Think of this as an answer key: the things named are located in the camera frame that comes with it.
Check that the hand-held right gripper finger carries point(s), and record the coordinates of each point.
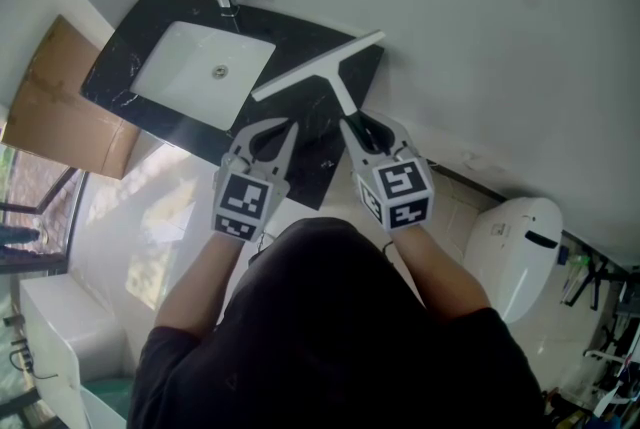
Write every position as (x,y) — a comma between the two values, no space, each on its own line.
(395,129)
(352,152)

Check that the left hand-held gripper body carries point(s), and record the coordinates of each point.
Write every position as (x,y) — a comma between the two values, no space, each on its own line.
(242,204)

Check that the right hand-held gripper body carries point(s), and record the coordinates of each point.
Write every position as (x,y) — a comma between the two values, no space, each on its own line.
(402,194)

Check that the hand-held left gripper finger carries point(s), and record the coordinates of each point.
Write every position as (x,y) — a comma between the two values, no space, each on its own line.
(289,152)
(245,134)

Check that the white and black squeegee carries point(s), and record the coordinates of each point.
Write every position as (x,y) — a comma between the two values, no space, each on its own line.
(345,92)

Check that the person's left forearm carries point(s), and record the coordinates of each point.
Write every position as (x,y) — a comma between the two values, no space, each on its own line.
(200,282)

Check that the person's right forearm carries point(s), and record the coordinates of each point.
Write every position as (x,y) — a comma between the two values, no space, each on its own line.
(442,272)

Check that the chrome sink drain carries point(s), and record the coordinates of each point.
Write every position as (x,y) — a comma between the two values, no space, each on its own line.
(220,70)

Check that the white sink basin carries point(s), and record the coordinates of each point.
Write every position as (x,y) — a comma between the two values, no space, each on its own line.
(195,67)

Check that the black marble vanity top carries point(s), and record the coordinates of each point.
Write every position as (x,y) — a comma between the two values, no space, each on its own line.
(300,37)

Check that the white toilet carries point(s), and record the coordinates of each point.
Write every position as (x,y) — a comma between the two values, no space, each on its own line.
(510,257)

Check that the person's black shirt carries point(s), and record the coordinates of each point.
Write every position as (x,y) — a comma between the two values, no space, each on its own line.
(325,342)

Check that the brown cardboard sheet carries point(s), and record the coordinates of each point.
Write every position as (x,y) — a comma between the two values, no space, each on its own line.
(60,117)

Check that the white bathtub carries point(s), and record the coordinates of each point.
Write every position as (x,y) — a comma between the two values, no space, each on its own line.
(60,327)

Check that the teal basin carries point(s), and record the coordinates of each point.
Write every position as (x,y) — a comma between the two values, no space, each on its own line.
(107,389)

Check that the cluttered metal rack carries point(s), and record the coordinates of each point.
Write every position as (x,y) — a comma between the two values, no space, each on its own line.
(610,357)

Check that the dark window frame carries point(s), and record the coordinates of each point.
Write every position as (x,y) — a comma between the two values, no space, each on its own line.
(60,197)

